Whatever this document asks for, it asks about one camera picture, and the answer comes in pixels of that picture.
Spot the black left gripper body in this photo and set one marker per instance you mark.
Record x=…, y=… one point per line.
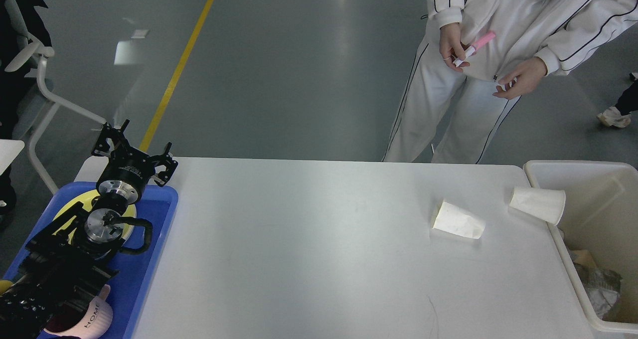
x=126, y=177

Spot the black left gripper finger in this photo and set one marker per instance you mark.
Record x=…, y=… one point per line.
x=112, y=143
x=163, y=166

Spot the yellow plastic plate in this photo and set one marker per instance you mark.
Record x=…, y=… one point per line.
x=88, y=198

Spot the pink mug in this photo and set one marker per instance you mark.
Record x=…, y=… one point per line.
x=89, y=324

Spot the white paper cup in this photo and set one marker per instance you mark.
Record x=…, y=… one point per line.
x=458, y=221
x=545, y=204

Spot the foil wrapper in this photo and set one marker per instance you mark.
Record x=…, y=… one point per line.
x=603, y=288

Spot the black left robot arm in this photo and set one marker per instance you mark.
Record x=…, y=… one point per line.
x=67, y=262

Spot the white chair at left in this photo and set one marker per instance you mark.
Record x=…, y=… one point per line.
x=34, y=51

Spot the white side table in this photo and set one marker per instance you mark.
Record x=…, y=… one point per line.
x=9, y=151

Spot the black jacket on chair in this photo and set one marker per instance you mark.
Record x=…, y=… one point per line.
x=14, y=85

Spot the blue plastic tray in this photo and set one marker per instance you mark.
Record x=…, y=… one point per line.
x=130, y=287

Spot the pink white marker pen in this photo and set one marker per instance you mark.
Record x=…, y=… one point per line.
x=472, y=49

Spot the person in white trousers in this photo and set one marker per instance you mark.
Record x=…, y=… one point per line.
x=534, y=39

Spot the white plastic bin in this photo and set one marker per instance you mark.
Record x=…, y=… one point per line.
x=600, y=216

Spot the person in dark trousers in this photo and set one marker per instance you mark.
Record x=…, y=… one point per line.
x=619, y=115

